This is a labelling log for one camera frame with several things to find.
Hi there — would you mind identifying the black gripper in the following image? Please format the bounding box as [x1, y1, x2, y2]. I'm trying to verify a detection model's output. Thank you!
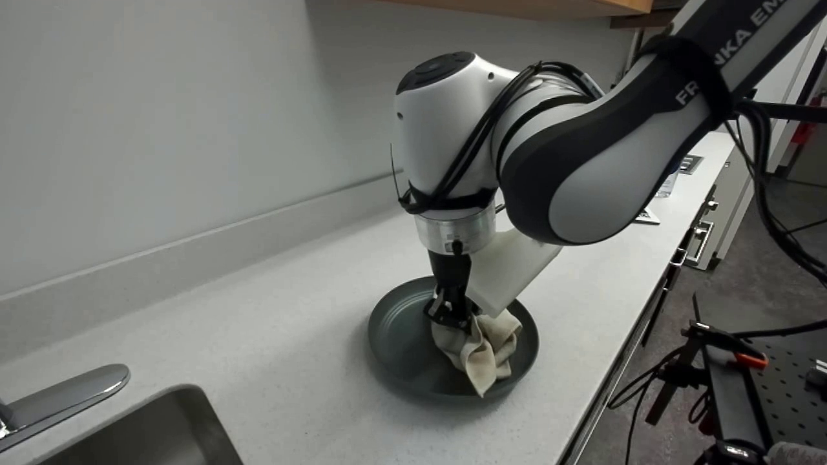
[427, 254, 470, 325]

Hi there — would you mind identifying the cream cloth towel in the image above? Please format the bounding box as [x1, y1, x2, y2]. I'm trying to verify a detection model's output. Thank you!
[431, 310, 521, 397]

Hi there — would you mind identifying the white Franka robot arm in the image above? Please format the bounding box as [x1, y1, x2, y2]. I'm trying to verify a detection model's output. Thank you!
[393, 0, 827, 328]

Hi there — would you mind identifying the dark green round plate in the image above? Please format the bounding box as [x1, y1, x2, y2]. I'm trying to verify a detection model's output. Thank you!
[366, 276, 539, 405]

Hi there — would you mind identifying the stainless steel sink basin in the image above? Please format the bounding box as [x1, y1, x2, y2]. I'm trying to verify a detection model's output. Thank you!
[37, 386, 242, 465]

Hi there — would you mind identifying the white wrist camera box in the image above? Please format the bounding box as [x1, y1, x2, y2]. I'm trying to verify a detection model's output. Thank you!
[466, 229, 561, 316]

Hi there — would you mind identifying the black camera tripod stand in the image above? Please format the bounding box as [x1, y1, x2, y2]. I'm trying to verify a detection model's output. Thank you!
[607, 293, 827, 465]

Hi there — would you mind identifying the metal drawer handle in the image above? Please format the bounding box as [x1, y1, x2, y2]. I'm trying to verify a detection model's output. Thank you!
[684, 220, 715, 268]

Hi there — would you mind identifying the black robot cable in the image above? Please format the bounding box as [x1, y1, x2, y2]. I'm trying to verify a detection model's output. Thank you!
[731, 94, 827, 286]

